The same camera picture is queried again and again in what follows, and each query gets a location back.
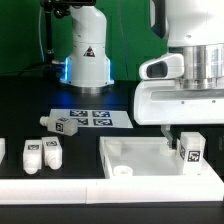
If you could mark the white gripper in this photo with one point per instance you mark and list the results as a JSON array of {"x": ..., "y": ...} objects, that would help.
[{"x": 162, "y": 103}]

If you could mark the white square tabletop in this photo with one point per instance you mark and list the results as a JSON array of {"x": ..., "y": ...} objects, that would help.
[{"x": 137, "y": 157}]

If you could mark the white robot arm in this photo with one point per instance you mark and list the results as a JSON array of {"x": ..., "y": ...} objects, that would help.
[{"x": 183, "y": 86}]

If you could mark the white obstacle fence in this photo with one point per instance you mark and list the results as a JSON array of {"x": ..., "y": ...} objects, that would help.
[{"x": 205, "y": 187}]

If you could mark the fiducial tag sheet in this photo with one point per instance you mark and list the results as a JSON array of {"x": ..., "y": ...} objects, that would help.
[{"x": 95, "y": 118}]

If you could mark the white block at left edge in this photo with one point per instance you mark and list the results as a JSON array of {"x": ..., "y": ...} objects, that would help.
[{"x": 2, "y": 149}]

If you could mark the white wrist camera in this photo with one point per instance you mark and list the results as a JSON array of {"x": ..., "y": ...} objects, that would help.
[{"x": 168, "y": 66}]

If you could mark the black camera stand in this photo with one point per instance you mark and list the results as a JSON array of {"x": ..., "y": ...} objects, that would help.
[{"x": 60, "y": 8}]

